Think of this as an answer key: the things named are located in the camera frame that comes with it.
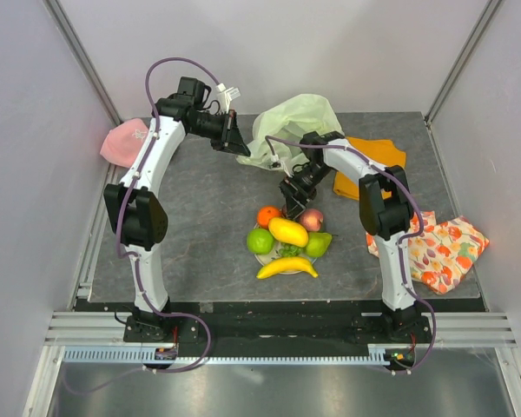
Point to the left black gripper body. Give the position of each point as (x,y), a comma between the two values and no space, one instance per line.
(209,128)

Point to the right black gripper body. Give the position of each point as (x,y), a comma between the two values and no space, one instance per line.
(305,182)

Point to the pink fake peach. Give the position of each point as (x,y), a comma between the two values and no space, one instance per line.
(312,220)

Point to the yellow fake mango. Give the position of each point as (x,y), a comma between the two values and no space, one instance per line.
(289,232)

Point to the fake orange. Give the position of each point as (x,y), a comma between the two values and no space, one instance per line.
(266,214)

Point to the green fake pear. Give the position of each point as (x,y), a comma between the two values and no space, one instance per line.
(318,243)

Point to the green fake apple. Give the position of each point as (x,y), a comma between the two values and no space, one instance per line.
(260,241)

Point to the yellow fake banana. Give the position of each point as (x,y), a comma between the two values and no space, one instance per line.
(286,264)

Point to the light green plastic bag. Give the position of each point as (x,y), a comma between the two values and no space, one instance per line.
(289,122)

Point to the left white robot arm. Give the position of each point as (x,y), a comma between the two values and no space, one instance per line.
(136,216)

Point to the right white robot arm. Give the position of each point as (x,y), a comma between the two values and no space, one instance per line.
(386,208)

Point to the green fake grapes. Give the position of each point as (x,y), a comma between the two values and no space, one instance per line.
(289,250)

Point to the cream and blue plate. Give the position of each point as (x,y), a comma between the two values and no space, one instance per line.
(276,257)

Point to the pink cloth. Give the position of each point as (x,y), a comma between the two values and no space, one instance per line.
(124,142)

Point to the floral patterned cloth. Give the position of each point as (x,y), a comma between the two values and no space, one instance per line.
(440,257)

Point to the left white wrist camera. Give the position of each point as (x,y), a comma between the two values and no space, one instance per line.
(225,95)

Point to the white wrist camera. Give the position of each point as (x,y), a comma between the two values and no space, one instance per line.
(225,95)
(281,164)

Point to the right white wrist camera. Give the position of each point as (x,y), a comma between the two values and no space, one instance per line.
(281,164)

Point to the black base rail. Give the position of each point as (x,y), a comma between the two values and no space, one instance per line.
(357,323)

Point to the white slotted cable duct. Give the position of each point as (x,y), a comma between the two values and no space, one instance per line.
(152,355)

